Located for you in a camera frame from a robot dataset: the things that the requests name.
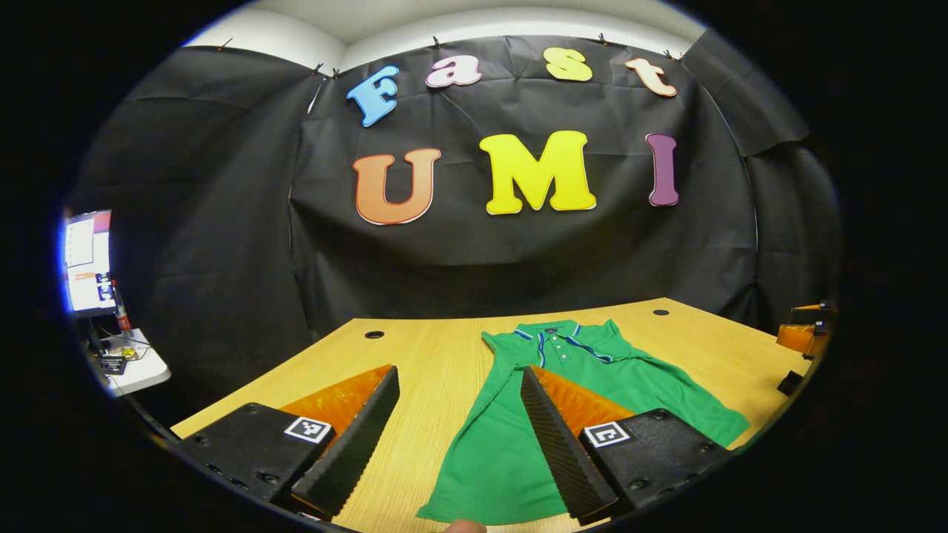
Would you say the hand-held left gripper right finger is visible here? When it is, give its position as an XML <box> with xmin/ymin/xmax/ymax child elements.
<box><xmin>520</xmin><ymin>364</ymin><xmax>735</xmax><ymax>526</ymax></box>

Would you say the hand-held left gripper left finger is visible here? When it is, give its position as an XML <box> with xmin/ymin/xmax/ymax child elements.
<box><xmin>173</xmin><ymin>363</ymin><xmax>401</xmax><ymax>519</ymax></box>

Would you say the green T-shirt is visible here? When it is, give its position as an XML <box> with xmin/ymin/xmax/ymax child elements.
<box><xmin>415</xmin><ymin>318</ymin><xmax>751</xmax><ymax>526</ymax></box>

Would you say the black backdrop cloth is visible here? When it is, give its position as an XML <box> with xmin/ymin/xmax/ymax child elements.
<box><xmin>67</xmin><ymin>28</ymin><xmax>845</xmax><ymax>426</ymax></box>

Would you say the white side table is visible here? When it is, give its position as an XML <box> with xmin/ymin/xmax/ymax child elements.
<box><xmin>93</xmin><ymin>329</ymin><xmax>172</xmax><ymax>398</ymax></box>

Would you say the red bottle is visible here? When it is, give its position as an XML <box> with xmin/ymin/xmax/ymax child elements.
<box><xmin>111</xmin><ymin>280</ymin><xmax>133</xmax><ymax>332</ymax></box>

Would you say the computer monitor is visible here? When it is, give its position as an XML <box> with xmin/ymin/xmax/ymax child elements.
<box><xmin>63</xmin><ymin>210</ymin><xmax>116</xmax><ymax>317</ymax></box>

